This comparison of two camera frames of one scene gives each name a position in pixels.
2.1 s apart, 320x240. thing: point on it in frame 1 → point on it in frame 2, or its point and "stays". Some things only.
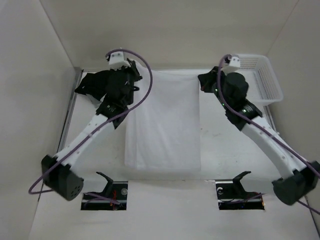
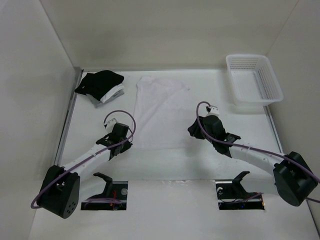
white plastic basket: x=263 y=86 stays
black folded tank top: x=95 y=85 stays
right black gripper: x=206 y=79 → x=194 y=130
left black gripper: x=132 y=69 → x=127 y=146
